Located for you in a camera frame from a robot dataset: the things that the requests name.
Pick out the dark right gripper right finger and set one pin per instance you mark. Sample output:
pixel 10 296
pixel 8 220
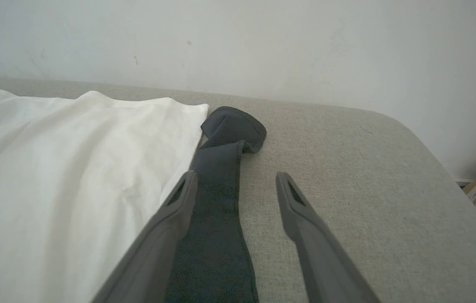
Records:
pixel 322 252

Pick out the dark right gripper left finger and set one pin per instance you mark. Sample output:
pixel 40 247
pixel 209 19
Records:
pixel 154 252

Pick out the grey fabric sofa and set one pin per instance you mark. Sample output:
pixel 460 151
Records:
pixel 347 189

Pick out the white and black garment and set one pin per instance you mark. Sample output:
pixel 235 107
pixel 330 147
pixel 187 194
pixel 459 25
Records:
pixel 53 176

